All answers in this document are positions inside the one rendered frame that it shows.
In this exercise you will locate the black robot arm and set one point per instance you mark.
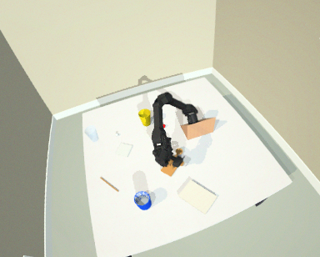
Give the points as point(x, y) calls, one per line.
point(159, 134)

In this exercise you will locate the clear plastic cup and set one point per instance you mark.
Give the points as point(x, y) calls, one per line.
point(91, 132)

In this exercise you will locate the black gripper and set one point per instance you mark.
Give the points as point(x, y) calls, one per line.
point(176, 161)

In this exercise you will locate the blue mug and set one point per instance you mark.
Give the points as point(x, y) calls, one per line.
point(142, 200)

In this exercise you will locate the yellow cup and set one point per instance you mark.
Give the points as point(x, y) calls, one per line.
point(145, 116)

